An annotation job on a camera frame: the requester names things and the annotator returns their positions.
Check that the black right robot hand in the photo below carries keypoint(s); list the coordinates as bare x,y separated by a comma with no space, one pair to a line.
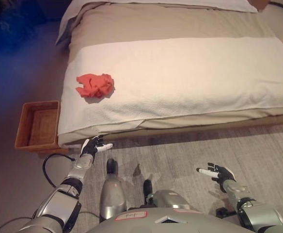
225,176

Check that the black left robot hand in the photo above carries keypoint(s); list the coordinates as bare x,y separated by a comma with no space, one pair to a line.
89,146

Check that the red cloth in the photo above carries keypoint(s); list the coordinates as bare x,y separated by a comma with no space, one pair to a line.
93,85

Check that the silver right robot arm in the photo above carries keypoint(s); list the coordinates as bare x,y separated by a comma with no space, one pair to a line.
236,188

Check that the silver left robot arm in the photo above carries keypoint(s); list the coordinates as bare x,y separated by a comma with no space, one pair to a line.
82,165

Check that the brown wicker basket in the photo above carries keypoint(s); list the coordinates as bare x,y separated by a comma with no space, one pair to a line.
22,126

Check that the bed with beige bedding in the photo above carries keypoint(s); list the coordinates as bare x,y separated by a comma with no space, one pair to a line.
156,24

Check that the pale grey bed sheet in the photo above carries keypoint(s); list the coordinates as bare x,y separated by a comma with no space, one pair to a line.
180,3

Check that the grey patterned rug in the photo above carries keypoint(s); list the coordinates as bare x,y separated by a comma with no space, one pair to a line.
180,155

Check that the silver left robot leg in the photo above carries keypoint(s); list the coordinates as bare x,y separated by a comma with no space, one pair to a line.
112,191

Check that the silver robot leg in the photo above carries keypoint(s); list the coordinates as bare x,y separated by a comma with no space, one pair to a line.
170,197
112,191

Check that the silver right robot leg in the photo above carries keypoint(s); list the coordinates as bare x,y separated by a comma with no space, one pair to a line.
170,197

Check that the grey robot torso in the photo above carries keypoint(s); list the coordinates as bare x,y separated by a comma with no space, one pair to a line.
168,225

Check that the white terry blanket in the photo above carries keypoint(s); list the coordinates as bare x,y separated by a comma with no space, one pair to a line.
180,77

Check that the brown low bed frame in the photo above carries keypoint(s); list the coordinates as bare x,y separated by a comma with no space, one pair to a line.
204,126

